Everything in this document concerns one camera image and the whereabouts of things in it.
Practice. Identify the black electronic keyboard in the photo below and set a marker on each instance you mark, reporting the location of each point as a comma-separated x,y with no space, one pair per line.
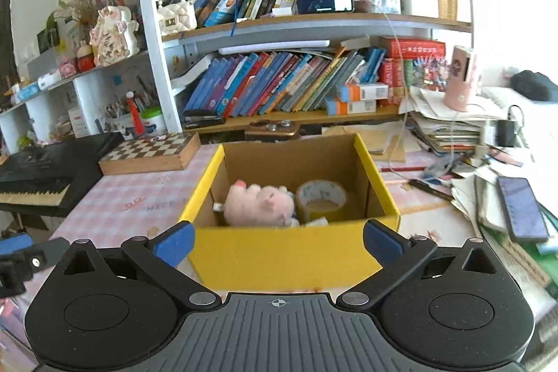
52,163

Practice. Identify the pile of papers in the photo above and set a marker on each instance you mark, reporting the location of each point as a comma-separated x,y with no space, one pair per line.
449,123

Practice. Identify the wooden chessboard box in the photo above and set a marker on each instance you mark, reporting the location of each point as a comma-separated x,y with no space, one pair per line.
148,147

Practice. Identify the small white box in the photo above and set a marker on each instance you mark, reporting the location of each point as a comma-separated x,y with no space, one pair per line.
317,222

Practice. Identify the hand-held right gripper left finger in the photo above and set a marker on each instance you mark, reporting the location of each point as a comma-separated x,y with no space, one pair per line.
176,243

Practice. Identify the white tissue pack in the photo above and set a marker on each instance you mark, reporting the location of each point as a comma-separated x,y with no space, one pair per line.
49,81

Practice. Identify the pink bunny ornament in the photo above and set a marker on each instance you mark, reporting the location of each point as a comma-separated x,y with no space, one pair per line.
111,36

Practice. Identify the row of leaning blue books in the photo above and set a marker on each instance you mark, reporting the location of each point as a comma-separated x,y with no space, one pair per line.
261,84

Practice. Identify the pink tin box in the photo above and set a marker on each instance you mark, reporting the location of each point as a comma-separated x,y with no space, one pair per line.
67,68

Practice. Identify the white quilted handbag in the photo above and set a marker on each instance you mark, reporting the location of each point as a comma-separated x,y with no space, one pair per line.
176,17

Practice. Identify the red round bottle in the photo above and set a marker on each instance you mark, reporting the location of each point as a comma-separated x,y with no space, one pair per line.
85,60

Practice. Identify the white shelf light bar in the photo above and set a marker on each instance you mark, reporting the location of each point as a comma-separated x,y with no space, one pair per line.
274,47

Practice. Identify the blue tissue pack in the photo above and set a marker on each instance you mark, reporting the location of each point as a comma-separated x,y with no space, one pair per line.
26,92

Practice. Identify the pink tumbler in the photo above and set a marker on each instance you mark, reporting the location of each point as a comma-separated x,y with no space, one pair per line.
460,93

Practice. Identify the flat lying smartphone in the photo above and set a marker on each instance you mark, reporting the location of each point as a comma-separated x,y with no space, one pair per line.
521,208

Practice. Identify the white pen holder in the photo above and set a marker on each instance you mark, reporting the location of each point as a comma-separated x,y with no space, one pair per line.
118,121

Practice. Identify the dried flower bunch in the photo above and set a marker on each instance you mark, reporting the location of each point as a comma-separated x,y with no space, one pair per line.
80,6

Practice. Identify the black power adapter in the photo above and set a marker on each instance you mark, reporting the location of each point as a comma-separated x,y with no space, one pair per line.
506,133

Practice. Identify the black pen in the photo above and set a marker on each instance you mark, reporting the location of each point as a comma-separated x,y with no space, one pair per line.
429,189

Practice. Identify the red pencil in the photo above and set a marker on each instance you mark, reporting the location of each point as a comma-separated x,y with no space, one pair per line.
403,169

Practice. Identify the yellow tape roll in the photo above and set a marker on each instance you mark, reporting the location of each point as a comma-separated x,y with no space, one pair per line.
311,188

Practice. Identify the white and wood bookshelf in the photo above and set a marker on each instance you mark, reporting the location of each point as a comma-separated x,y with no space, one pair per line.
157,49

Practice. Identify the yellow cardboard box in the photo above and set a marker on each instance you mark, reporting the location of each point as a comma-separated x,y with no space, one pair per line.
283,250

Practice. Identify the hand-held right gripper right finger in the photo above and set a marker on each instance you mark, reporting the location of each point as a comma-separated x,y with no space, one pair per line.
379,243

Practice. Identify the propped black smartphone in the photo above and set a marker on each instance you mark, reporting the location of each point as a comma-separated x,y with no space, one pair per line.
325,0

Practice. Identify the red book box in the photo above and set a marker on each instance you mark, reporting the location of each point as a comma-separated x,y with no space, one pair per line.
414,47

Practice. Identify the pink checked desktop tablecloth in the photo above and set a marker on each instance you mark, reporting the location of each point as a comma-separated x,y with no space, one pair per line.
130,197

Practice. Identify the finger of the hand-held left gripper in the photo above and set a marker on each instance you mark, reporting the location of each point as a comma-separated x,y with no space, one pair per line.
15,244
39,256

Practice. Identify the white box red label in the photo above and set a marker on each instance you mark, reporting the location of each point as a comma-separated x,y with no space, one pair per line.
78,123

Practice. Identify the black hat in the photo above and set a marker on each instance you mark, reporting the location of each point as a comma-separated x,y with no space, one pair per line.
534,86

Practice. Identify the orange and white medicine box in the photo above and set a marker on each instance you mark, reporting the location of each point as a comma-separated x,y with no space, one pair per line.
351,107
366,92

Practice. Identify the pink plush toy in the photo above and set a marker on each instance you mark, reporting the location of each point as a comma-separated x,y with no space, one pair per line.
257,204

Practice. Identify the red tassel pendant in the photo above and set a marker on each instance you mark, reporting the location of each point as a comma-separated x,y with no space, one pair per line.
135,117

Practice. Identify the black stapler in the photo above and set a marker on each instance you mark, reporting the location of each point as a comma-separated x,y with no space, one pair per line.
202,121

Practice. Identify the white jar green lid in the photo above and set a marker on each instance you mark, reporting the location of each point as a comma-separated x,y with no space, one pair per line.
152,121

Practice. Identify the thick green book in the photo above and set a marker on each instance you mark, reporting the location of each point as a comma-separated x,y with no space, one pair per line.
527,263

